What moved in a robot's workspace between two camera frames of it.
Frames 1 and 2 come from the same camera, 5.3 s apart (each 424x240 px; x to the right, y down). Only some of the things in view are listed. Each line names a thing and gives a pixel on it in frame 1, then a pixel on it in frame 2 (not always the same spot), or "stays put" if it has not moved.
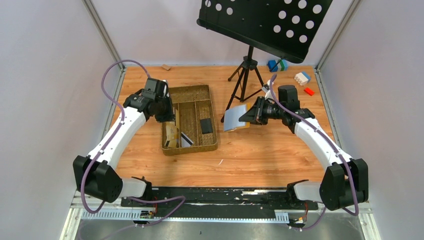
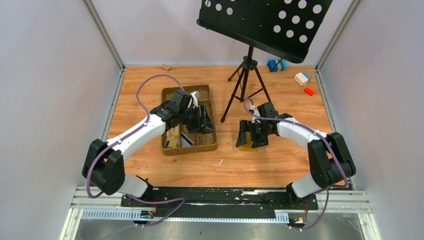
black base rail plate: [213, 201] stays put
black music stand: [283, 28] stays put
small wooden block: [166, 66] stays put
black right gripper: [257, 111] -> [252, 129]
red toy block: [309, 91] stays put
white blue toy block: [302, 78] stays put
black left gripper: [167, 114] -> [197, 120]
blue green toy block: [278, 65] stays put
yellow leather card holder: [232, 116] -> [248, 147]
